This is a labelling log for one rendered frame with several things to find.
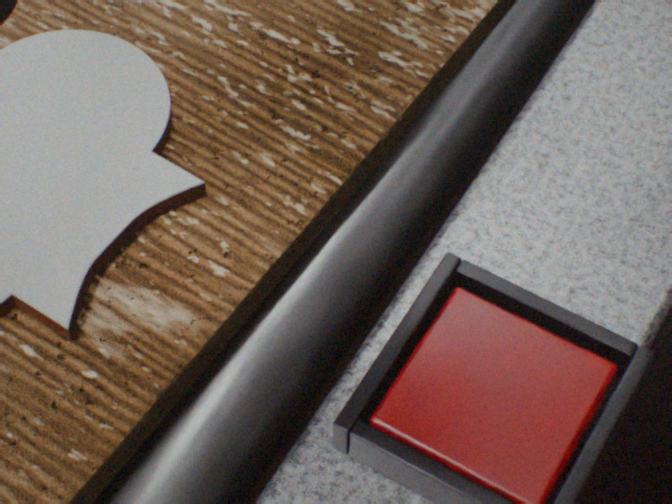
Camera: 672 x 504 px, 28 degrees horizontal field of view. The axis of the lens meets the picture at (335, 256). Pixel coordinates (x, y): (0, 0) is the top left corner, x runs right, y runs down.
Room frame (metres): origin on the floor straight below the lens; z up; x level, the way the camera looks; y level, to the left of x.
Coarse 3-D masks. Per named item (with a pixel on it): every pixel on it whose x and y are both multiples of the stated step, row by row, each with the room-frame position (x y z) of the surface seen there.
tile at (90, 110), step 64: (0, 64) 0.32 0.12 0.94; (64, 64) 0.33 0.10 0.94; (128, 64) 0.33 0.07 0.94; (0, 128) 0.30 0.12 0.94; (64, 128) 0.30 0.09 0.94; (128, 128) 0.30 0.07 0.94; (0, 192) 0.27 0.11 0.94; (64, 192) 0.27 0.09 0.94; (128, 192) 0.27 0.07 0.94; (192, 192) 0.27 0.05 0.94; (0, 256) 0.24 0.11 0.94; (64, 256) 0.24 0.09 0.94; (64, 320) 0.22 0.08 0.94
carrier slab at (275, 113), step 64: (64, 0) 0.36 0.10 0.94; (128, 0) 0.37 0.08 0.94; (192, 0) 0.37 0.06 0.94; (256, 0) 0.37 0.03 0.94; (320, 0) 0.37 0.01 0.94; (384, 0) 0.37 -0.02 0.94; (448, 0) 0.37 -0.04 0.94; (512, 0) 0.38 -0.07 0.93; (192, 64) 0.33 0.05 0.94; (256, 64) 0.33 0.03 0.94; (320, 64) 0.34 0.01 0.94; (384, 64) 0.34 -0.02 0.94; (448, 64) 0.34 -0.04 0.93; (192, 128) 0.30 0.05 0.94; (256, 128) 0.30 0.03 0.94; (320, 128) 0.31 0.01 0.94; (384, 128) 0.31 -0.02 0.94; (256, 192) 0.28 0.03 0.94; (320, 192) 0.28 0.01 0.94; (128, 256) 0.25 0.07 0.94; (192, 256) 0.25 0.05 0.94; (256, 256) 0.25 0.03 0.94; (0, 320) 0.22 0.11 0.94; (128, 320) 0.22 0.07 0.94; (192, 320) 0.22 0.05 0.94; (0, 384) 0.20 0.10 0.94; (64, 384) 0.20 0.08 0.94; (128, 384) 0.20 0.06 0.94; (0, 448) 0.18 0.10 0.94; (64, 448) 0.18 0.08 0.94; (128, 448) 0.18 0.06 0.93
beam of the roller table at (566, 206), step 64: (640, 0) 0.39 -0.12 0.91; (576, 64) 0.36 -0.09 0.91; (640, 64) 0.36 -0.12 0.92; (512, 128) 0.32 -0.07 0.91; (576, 128) 0.32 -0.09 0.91; (640, 128) 0.33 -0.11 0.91; (512, 192) 0.29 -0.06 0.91; (576, 192) 0.29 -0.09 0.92; (640, 192) 0.30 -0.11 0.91; (512, 256) 0.27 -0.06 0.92; (576, 256) 0.27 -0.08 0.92; (640, 256) 0.27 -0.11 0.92; (384, 320) 0.24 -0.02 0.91; (640, 320) 0.24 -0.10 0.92; (320, 448) 0.19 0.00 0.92; (576, 448) 0.19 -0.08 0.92
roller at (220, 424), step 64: (576, 0) 0.40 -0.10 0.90; (512, 64) 0.36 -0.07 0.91; (448, 128) 0.32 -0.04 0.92; (384, 192) 0.29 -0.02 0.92; (448, 192) 0.31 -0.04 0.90; (320, 256) 0.26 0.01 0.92; (384, 256) 0.27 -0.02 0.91; (256, 320) 0.24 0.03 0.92; (320, 320) 0.24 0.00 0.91; (192, 384) 0.21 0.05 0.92; (256, 384) 0.21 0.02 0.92; (192, 448) 0.19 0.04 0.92; (256, 448) 0.19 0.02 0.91
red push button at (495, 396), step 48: (432, 336) 0.22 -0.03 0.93; (480, 336) 0.23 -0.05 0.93; (528, 336) 0.23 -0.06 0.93; (432, 384) 0.21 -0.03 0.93; (480, 384) 0.21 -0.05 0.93; (528, 384) 0.21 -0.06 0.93; (576, 384) 0.21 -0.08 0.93; (384, 432) 0.19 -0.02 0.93; (432, 432) 0.19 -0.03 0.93; (480, 432) 0.19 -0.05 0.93; (528, 432) 0.19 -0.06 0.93; (576, 432) 0.19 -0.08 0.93; (480, 480) 0.18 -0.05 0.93; (528, 480) 0.17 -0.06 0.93
